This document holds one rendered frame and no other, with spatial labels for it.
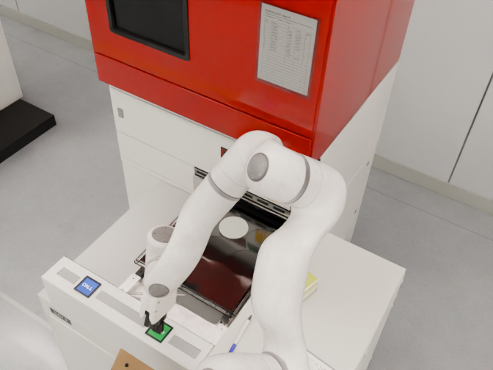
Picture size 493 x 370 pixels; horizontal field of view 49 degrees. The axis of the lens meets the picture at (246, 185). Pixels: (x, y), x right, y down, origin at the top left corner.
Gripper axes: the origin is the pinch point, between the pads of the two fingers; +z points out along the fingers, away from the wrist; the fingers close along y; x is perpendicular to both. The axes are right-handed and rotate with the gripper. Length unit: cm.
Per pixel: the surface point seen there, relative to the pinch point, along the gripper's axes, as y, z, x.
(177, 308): -14.6, 8.5, -3.6
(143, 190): -63, 16, -56
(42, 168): -108, 79, -169
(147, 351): 2.8, 8.4, -0.6
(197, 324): -13.5, 8.8, 4.7
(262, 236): -50, -1, 4
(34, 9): -219, 37, -296
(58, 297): 2.4, 10.5, -34.7
